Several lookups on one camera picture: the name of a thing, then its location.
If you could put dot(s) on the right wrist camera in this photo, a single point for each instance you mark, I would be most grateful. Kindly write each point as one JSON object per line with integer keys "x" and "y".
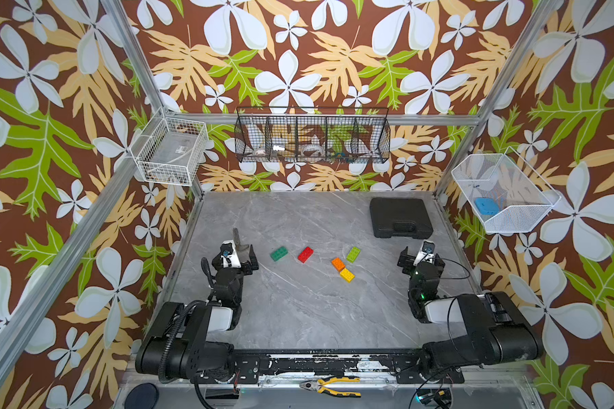
{"x": 426, "y": 253}

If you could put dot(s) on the white wire basket right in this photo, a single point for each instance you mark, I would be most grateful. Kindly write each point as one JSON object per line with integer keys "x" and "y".
{"x": 523, "y": 194}

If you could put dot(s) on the lime green lego brick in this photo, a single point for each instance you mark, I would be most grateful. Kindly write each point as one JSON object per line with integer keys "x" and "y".
{"x": 353, "y": 254}

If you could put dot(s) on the dark green lego brick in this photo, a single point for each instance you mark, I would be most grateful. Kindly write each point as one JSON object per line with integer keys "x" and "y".
{"x": 279, "y": 253}

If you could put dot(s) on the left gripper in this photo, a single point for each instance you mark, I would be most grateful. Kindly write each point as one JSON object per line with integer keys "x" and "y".
{"x": 247, "y": 268}

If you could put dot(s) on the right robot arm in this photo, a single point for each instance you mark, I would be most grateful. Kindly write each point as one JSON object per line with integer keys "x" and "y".
{"x": 483, "y": 329}

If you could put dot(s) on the white wire basket left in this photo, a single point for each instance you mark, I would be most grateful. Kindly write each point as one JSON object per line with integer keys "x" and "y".
{"x": 169, "y": 149}

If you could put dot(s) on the grey metal tool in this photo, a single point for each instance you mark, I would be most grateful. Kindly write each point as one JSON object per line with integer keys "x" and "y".
{"x": 239, "y": 239}

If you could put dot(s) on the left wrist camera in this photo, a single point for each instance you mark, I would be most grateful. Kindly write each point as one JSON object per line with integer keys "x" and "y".
{"x": 228, "y": 254}

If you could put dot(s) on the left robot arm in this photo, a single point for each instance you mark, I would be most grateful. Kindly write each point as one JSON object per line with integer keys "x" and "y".
{"x": 176, "y": 346}

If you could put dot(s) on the yellow lego brick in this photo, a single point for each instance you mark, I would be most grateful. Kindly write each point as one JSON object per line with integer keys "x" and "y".
{"x": 347, "y": 275}

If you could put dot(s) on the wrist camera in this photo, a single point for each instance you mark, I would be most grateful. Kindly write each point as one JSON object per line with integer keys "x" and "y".
{"x": 228, "y": 254}
{"x": 426, "y": 253}

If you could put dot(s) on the blue object in basket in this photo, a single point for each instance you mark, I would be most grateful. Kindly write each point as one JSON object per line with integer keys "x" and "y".
{"x": 487, "y": 206}

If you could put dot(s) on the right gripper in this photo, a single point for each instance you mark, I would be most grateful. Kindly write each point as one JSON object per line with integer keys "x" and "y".
{"x": 409, "y": 261}

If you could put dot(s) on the white wire basket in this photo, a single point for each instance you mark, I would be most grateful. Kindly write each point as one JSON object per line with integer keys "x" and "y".
{"x": 169, "y": 149}
{"x": 523, "y": 194}

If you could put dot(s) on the black plastic tool case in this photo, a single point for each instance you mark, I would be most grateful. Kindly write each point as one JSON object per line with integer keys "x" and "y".
{"x": 395, "y": 217}

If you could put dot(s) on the black wire basket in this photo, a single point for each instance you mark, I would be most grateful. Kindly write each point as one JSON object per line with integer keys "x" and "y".
{"x": 351, "y": 135}

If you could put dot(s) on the black mounting rail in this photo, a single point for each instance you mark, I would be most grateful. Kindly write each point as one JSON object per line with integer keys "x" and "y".
{"x": 255, "y": 366}

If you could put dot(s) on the orange lego brick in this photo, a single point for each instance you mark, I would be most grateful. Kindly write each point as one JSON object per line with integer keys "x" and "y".
{"x": 339, "y": 265}

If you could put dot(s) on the red lego brick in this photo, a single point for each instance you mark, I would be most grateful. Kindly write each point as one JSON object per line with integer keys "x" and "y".
{"x": 306, "y": 253}

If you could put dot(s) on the black round disc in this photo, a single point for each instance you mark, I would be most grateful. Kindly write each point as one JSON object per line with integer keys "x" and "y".
{"x": 143, "y": 396}

